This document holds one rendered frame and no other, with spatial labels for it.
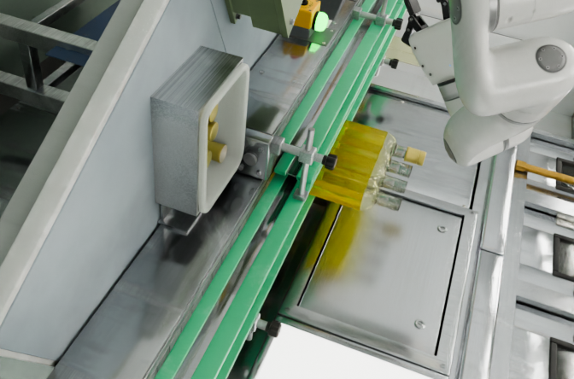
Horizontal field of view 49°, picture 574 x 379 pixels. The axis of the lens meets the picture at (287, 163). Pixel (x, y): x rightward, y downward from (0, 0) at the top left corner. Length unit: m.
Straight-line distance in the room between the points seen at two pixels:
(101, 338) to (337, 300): 0.50
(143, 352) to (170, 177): 0.28
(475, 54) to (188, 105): 0.41
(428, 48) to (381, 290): 0.50
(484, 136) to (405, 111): 0.93
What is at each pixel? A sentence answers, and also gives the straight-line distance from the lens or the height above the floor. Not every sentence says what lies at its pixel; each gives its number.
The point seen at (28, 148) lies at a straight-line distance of 1.66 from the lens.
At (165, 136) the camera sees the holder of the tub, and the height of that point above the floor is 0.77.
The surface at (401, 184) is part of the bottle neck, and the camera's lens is 1.35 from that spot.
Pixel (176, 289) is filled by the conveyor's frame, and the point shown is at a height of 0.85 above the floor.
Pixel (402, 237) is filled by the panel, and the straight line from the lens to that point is 1.44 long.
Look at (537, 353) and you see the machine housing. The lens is 1.40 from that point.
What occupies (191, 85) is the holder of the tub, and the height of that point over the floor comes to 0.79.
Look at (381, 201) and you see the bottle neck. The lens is 1.31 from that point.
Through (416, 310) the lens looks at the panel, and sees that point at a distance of 1.31.
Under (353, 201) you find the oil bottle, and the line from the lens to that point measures 1.31.
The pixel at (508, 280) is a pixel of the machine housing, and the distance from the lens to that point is 1.48.
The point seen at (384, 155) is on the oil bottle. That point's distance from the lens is 1.39.
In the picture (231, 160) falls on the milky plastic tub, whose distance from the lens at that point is 1.16.
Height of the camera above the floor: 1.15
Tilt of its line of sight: 11 degrees down
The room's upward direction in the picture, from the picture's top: 107 degrees clockwise
